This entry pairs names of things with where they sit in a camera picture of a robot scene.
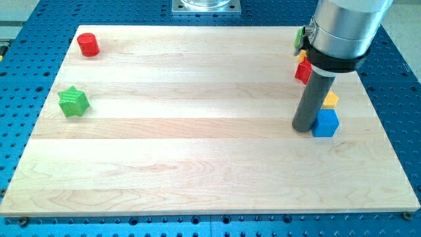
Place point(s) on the red cylinder block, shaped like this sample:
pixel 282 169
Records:
pixel 88 44

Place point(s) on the wooden board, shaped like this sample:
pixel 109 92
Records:
pixel 197 120

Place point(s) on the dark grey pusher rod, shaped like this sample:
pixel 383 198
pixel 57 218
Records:
pixel 312 99

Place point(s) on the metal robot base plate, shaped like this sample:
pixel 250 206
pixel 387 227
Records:
pixel 205 6

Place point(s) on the red star block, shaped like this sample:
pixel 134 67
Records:
pixel 303 71

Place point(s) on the small yellow block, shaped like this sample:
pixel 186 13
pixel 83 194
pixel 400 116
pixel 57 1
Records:
pixel 301 56

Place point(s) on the green star block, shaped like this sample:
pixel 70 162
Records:
pixel 73 102

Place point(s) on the blue cube block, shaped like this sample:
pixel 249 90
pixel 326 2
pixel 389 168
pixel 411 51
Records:
pixel 326 123

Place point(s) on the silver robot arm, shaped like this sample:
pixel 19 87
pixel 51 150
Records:
pixel 340 32

